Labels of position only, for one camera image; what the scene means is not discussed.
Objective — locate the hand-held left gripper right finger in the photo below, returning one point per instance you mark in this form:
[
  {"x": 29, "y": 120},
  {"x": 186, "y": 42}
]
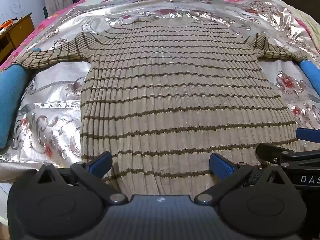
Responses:
[{"x": 222, "y": 165}]

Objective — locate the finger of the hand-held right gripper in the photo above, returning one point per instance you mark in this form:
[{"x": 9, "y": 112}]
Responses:
[
  {"x": 272, "y": 153},
  {"x": 308, "y": 134}
]

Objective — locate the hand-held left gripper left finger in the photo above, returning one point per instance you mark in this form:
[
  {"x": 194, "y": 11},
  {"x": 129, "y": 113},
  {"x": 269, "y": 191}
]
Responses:
[{"x": 100, "y": 163}]

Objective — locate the beige striped ribbed sweater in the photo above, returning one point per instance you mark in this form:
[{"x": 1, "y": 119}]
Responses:
[{"x": 162, "y": 105}]

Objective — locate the blue foam pad right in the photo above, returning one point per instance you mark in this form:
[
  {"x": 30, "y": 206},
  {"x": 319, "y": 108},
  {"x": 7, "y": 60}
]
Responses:
[{"x": 311, "y": 73}]

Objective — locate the blue foam pad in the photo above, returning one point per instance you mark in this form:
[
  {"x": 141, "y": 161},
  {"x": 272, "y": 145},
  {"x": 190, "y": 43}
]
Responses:
[
  {"x": 311, "y": 73},
  {"x": 10, "y": 100}
]

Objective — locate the silver floral bedspread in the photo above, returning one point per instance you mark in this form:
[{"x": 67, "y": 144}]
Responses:
[{"x": 55, "y": 85}]

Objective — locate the blue foam pad left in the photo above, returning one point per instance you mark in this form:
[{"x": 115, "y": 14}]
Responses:
[{"x": 10, "y": 100}]

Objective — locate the wooden side cabinet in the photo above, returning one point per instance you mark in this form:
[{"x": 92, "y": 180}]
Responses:
[{"x": 17, "y": 32}]

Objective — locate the orange thing on desk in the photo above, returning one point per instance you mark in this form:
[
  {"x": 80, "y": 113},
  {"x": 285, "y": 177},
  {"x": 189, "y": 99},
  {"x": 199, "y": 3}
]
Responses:
[{"x": 6, "y": 25}]

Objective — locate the small black wall fixture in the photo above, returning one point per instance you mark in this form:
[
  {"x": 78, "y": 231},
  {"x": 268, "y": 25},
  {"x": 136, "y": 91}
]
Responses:
[{"x": 45, "y": 12}]

